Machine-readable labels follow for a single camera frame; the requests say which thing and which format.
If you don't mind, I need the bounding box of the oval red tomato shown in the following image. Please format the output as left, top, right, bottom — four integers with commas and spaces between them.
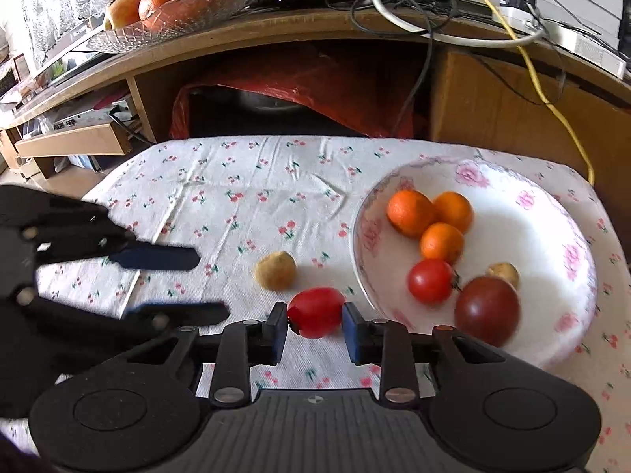
288, 286, 345, 339

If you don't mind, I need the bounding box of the round red tomato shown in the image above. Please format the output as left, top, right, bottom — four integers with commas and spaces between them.
407, 259, 460, 305

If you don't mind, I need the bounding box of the dark purple tomato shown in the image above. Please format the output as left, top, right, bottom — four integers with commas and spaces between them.
454, 276, 521, 347

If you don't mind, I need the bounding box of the small orange mandarin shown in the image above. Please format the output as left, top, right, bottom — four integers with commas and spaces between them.
433, 191, 475, 234
419, 222, 465, 265

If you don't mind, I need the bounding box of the larger orange mandarin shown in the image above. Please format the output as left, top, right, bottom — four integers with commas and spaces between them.
386, 190, 437, 239

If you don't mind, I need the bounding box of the cherry print tablecloth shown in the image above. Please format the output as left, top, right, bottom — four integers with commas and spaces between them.
37, 137, 630, 472

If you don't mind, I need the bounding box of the white floral plate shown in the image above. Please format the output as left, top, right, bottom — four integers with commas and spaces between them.
351, 158, 597, 369

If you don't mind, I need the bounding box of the yellow-red apple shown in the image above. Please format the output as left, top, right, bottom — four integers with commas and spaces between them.
104, 0, 141, 30

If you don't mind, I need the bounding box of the glass fruit bowl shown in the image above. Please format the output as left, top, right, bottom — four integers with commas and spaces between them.
88, 0, 249, 54

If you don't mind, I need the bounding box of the red plastic bag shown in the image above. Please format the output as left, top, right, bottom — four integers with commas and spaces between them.
169, 48, 422, 140

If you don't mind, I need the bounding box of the wooden desk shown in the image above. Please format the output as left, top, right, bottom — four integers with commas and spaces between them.
0, 6, 631, 179

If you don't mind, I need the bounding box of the white power strip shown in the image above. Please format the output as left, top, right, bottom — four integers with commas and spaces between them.
498, 6, 628, 80

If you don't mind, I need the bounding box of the yellow cable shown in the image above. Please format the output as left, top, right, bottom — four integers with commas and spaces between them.
302, 0, 597, 186

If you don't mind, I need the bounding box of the thick white cable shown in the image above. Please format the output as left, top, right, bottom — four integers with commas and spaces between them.
369, 0, 547, 49

